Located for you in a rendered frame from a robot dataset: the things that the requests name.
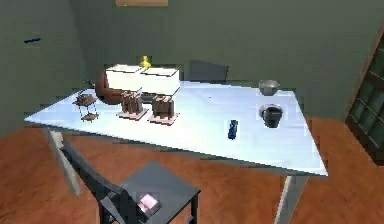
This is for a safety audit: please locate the brown book rack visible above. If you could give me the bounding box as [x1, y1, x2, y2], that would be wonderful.
[116, 87, 149, 122]
[147, 94, 181, 126]

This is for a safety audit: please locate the tan framed picture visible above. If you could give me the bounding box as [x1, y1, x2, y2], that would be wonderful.
[115, 0, 169, 8]

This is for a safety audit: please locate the brown wire stand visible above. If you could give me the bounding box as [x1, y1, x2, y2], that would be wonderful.
[72, 93, 100, 124]

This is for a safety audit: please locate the pale blue table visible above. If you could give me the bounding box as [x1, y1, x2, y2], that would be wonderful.
[23, 79, 329, 224]

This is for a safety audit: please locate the grey bowl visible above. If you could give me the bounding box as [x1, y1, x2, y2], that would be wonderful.
[258, 79, 281, 97]

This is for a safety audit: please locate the dark grey chair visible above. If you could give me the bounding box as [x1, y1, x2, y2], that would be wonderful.
[59, 138, 202, 224]
[189, 59, 230, 84]

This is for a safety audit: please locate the brown ball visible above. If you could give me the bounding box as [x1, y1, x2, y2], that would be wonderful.
[94, 71, 125, 106]

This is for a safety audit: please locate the pink cloth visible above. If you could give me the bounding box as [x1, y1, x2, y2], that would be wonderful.
[137, 193, 160, 214]

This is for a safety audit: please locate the white box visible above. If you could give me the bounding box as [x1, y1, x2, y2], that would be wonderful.
[105, 63, 146, 92]
[139, 67, 182, 97]

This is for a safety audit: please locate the black mug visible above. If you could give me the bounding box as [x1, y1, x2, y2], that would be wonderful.
[259, 103, 284, 129]

